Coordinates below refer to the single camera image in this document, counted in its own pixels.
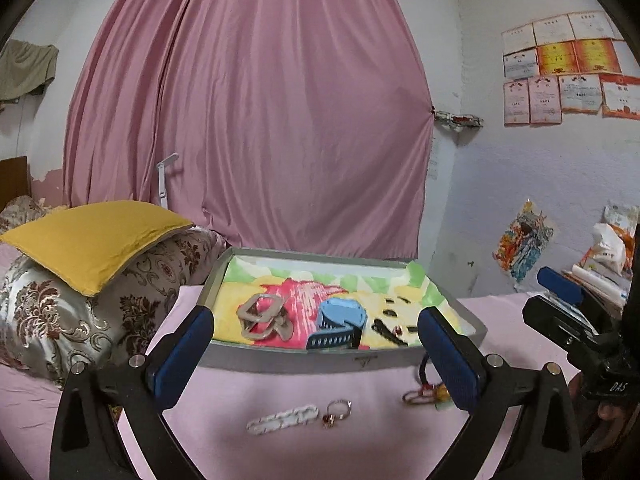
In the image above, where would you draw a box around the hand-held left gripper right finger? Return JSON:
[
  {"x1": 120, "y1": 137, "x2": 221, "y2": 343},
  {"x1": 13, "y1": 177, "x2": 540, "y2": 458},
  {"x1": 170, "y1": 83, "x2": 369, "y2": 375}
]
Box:
[{"x1": 419, "y1": 306, "x2": 584, "y2": 480}]

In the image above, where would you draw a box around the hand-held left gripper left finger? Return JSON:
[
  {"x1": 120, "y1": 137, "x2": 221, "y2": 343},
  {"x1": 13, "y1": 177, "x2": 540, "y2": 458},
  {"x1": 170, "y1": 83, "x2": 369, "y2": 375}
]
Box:
[{"x1": 50, "y1": 305, "x2": 217, "y2": 480}]

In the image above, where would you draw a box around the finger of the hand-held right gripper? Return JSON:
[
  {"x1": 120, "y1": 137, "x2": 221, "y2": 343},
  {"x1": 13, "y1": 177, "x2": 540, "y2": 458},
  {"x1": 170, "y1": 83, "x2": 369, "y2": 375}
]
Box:
[
  {"x1": 537, "y1": 266, "x2": 626, "y2": 322},
  {"x1": 522, "y1": 294, "x2": 608, "y2": 357}
]

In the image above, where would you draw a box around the white chain bracelet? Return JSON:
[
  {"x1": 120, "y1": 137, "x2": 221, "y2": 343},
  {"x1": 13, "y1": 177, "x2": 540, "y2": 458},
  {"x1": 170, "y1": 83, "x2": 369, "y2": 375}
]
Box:
[{"x1": 246, "y1": 402, "x2": 319, "y2": 435}]

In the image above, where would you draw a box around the grey metal tray box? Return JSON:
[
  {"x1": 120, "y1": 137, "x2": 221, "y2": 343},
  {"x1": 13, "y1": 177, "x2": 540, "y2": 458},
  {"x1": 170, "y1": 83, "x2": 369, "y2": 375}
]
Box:
[{"x1": 196, "y1": 246, "x2": 488, "y2": 376}]

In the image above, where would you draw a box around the silver ring with red charm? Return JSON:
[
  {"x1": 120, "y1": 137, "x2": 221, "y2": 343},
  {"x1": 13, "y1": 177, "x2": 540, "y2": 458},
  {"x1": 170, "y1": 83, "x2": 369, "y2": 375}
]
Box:
[{"x1": 322, "y1": 398, "x2": 354, "y2": 429}]

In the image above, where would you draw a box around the person's right hand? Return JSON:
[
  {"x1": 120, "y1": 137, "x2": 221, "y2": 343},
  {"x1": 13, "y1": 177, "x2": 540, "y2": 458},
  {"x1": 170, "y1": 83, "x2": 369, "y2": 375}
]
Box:
[{"x1": 597, "y1": 400, "x2": 629, "y2": 422}]

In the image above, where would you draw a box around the stack of books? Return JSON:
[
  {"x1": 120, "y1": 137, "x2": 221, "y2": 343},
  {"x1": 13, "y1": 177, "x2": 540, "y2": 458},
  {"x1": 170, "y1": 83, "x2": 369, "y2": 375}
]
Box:
[{"x1": 562, "y1": 260, "x2": 631, "y2": 316}]

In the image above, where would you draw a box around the white plastic bag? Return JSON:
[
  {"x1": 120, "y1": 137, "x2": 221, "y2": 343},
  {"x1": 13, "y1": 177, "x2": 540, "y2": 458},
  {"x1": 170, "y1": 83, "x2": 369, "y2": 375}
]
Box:
[{"x1": 580, "y1": 222, "x2": 632, "y2": 276}]

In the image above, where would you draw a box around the black hair clip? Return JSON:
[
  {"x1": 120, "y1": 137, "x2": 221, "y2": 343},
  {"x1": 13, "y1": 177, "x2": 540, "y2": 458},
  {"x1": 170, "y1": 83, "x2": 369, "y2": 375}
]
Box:
[{"x1": 371, "y1": 321, "x2": 402, "y2": 344}]

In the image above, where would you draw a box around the printed snack packet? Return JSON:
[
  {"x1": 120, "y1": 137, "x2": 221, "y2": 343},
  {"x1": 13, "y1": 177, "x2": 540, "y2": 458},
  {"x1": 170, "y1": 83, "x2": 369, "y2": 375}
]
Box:
[{"x1": 602, "y1": 199, "x2": 640, "y2": 241}]

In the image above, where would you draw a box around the blue smartwatch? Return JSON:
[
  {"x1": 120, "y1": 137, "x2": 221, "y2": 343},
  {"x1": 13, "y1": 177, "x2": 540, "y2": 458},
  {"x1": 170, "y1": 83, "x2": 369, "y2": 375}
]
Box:
[{"x1": 306, "y1": 299, "x2": 368, "y2": 352}]

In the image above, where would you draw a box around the floral satin pillow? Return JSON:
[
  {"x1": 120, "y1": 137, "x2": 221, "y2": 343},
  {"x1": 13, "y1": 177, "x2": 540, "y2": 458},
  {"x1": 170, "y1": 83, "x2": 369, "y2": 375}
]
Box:
[
  {"x1": 0, "y1": 195, "x2": 68, "y2": 236},
  {"x1": 0, "y1": 227, "x2": 226, "y2": 391}
]

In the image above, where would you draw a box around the yellow pillow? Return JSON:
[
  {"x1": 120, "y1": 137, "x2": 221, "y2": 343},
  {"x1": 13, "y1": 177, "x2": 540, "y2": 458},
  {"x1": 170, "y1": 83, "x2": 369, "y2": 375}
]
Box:
[{"x1": 0, "y1": 200, "x2": 195, "y2": 297}]

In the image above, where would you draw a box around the pink bed sheet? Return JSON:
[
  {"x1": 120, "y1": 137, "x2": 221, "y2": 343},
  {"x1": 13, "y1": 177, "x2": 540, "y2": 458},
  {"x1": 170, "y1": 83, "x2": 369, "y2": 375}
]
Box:
[{"x1": 0, "y1": 242, "x2": 601, "y2": 480}]

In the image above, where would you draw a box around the white desk lamp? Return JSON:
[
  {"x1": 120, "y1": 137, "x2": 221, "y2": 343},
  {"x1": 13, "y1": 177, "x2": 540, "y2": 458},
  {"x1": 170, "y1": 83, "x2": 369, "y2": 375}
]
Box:
[{"x1": 156, "y1": 152, "x2": 180, "y2": 209}]

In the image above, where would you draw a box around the wooden headboard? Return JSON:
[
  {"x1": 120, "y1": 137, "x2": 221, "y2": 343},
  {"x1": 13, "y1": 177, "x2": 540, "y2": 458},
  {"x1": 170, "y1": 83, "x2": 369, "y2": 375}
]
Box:
[{"x1": 0, "y1": 156, "x2": 30, "y2": 206}]

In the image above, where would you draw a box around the pink curtain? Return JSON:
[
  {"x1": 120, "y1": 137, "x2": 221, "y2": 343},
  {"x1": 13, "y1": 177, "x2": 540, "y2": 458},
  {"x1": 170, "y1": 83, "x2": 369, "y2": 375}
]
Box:
[{"x1": 62, "y1": 0, "x2": 435, "y2": 261}]

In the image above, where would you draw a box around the olive hanging cloth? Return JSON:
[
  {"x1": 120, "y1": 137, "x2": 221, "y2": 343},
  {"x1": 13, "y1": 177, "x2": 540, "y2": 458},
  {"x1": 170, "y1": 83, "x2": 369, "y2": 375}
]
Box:
[{"x1": 0, "y1": 40, "x2": 60, "y2": 103}]

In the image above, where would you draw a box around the colourful figure wall poster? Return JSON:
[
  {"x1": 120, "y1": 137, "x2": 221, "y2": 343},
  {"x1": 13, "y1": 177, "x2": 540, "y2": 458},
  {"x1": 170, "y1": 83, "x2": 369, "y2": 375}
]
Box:
[{"x1": 492, "y1": 199, "x2": 555, "y2": 283}]

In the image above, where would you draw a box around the wire wall rack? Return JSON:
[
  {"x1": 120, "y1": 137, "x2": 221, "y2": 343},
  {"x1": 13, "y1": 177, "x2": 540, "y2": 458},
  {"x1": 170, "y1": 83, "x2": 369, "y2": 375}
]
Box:
[{"x1": 432, "y1": 109, "x2": 485, "y2": 133}]

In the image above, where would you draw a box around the group of wall certificates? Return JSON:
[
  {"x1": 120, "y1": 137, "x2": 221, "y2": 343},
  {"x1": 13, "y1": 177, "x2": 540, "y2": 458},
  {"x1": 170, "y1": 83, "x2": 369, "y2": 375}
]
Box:
[{"x1": 501, "y1": 10, "x2": 640, "y2": 127}]

